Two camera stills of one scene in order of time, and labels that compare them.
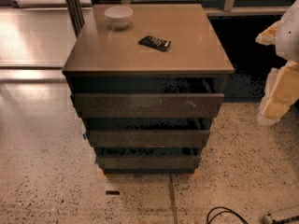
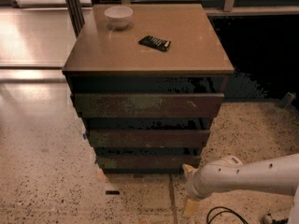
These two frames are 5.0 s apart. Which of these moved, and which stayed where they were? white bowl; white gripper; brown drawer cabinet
Moved: white gripper
Stayed: brown drawer cabinet; white bowl
